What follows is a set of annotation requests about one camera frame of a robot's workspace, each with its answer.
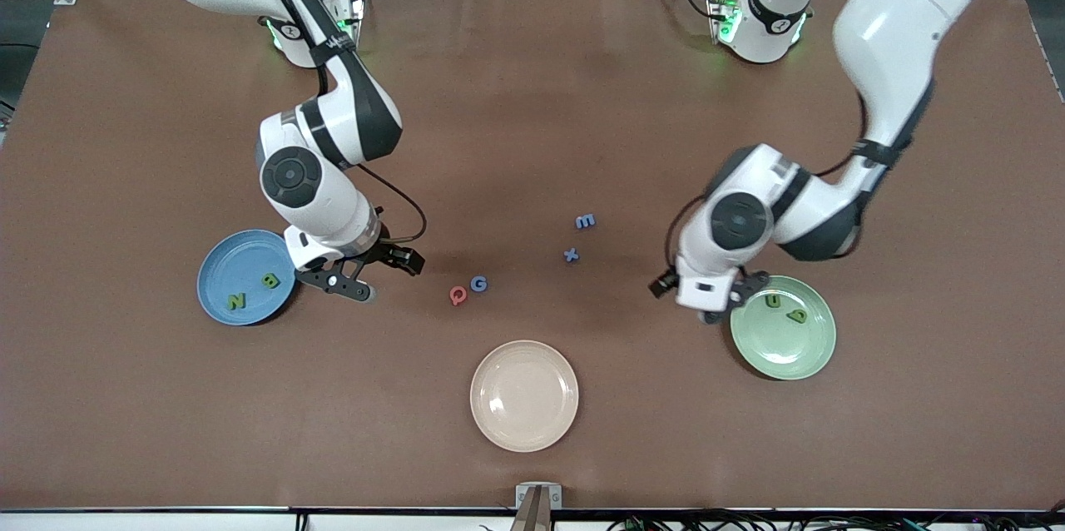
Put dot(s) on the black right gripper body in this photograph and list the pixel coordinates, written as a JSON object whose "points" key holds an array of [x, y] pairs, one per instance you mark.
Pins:
{"points": [[384, 251]]}

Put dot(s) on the red letter Q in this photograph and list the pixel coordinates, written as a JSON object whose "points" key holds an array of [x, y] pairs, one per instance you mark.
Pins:
{"points": [[458, 295]]}

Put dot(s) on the blue letter G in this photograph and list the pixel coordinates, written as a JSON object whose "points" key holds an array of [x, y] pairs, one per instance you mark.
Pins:
{"points": [[478, 284]]}

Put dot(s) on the blue letter x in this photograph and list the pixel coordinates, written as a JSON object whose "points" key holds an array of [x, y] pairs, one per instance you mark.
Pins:
{"points": [[571, 255]]}

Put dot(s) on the green letter B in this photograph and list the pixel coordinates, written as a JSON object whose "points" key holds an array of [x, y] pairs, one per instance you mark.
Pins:
{"points": [[269, 281]]}

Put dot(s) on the blue letter m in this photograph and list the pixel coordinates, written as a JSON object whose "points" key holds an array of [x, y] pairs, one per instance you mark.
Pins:
{"points": [[585, 221]]}

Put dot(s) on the green letter u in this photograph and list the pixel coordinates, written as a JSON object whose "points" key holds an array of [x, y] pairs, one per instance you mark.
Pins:
{"points": [[774, 301]]}

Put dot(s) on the green letter N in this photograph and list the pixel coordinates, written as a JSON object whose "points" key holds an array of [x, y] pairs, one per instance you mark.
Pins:
{"points": [[237, 301]]}

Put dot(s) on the green letter q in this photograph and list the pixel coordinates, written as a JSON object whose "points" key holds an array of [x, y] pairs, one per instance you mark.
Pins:
{"points": [[799, 315]]}

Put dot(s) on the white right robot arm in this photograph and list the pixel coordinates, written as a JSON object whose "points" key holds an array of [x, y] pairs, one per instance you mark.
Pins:
{"points": [[291, 176]]}

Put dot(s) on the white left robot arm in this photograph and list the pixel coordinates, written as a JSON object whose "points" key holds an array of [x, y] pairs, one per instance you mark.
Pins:
{"points": [[739, 220]]}

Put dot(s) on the blue plate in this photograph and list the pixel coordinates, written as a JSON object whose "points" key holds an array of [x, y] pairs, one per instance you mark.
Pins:
{"points": [[241, 265]]}

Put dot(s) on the green plate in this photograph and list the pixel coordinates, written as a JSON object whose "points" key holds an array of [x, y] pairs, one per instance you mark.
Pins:
{"points": [[782, 352]]}

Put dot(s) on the beige plate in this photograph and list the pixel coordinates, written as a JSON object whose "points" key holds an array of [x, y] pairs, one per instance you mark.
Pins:
{"points": [[524, 395]]}

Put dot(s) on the silver base connector box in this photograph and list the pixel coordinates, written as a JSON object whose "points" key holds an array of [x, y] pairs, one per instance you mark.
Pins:
{"points": [[722, 15], [348, 23]]}

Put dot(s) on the brown table mat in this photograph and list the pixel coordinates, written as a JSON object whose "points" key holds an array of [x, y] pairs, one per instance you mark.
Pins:
{"points": [[166, 431]]}

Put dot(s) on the grey metal bracket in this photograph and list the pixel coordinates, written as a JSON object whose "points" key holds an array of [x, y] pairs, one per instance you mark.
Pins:
{"points": [[538, 506]]}

